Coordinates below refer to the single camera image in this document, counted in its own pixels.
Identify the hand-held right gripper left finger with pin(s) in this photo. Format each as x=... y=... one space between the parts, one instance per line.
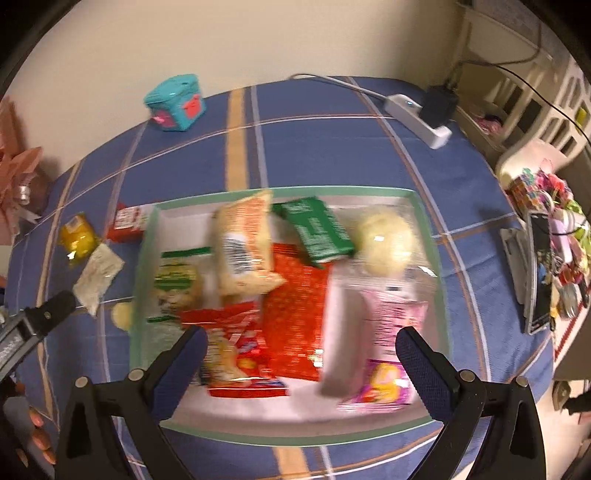
x=180 y=369

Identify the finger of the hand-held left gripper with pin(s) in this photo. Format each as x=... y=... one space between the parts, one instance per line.
x=53 y=309

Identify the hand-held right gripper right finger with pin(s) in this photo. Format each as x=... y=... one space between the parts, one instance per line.
x=425 y=374

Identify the white snack packet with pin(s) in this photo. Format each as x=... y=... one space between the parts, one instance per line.
x=98 y=277

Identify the red cracker snack packet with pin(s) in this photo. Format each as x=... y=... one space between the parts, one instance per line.
x=240 y=346

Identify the green-label round pastry packet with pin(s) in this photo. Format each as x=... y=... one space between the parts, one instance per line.
x=178 y=281

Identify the white tray with green rim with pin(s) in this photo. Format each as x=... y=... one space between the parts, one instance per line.
x=304 y=406

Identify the red gold-patterned snack packet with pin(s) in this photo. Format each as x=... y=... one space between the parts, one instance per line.
x=295 y=318

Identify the pale round pastry packet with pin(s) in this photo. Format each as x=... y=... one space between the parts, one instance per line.
x=385 y=240

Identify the beige orange snack packet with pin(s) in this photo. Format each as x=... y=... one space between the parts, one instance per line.
x=244 y=244

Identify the green snack packet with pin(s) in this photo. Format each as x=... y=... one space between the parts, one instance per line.
x=318 y=230

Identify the person's left hand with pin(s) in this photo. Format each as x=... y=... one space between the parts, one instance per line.
x=39 y=438

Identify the small pale round pastry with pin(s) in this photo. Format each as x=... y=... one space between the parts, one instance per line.
x=122 y=316

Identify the yellow snack packet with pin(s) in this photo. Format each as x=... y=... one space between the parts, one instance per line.
x=79 y=237

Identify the brown-red snack packet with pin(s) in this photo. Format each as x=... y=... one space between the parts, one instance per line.
x=127 y=224

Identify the black flat card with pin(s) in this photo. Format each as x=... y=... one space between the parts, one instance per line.
x=540 y=272

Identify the pile of colourful ribbons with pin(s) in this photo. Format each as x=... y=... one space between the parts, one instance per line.
x=568 y=230

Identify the white power strip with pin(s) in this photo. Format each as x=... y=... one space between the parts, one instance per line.
x=434 y=134

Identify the teal toy box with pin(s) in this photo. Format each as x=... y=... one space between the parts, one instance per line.
x=178 y=104

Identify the blue plaid tablecloth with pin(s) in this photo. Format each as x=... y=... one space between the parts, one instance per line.
x=323 y=152

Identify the black power adapter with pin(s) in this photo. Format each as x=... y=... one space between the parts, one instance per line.
x=438 y=105

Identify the white shelf unit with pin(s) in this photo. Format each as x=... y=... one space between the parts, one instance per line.
x=531 y=60

